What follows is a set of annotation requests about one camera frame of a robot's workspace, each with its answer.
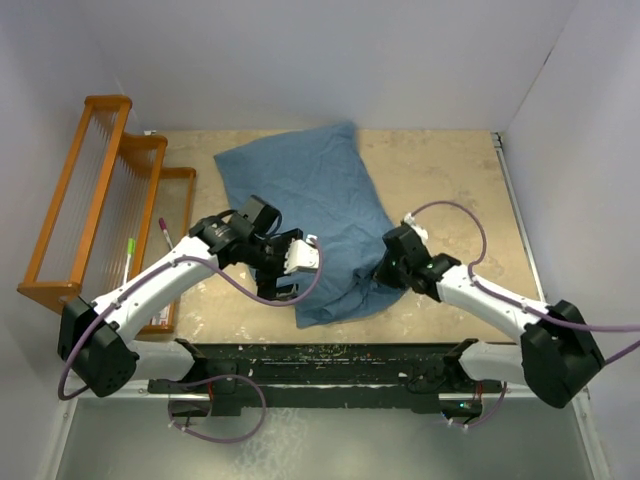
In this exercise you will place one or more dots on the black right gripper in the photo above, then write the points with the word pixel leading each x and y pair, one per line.
pixel 382 275

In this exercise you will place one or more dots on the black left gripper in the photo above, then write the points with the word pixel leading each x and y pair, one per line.
pixel 266 283

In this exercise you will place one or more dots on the blue pillowcase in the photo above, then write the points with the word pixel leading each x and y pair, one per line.
pixel 318 181

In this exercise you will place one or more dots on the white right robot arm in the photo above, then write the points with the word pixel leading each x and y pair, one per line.
pixel 551 350

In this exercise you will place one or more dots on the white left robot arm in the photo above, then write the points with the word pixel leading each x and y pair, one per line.
pixel 98 338

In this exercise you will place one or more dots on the red white small box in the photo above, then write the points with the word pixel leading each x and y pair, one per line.
pixel 163 321

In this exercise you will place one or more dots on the magenta capped marker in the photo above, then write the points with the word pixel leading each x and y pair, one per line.
pixel 164 229

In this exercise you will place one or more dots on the green capped marker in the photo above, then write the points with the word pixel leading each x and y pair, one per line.
pixel 130 252

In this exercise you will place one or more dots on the orange wooden tiered rack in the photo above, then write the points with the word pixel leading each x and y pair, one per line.
pixel 114 185

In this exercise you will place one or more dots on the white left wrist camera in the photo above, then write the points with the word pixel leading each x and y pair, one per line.
pixel 302 256

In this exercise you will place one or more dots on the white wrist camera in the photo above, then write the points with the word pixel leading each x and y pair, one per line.
pixel 302 256
pixel 410 221

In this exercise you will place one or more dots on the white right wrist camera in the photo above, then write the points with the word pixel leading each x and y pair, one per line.
pixel 410 221

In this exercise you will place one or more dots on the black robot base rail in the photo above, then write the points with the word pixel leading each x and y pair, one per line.
pixel 410 376

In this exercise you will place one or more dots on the aluminium frame rail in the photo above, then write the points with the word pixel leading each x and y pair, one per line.
pixel 522 225

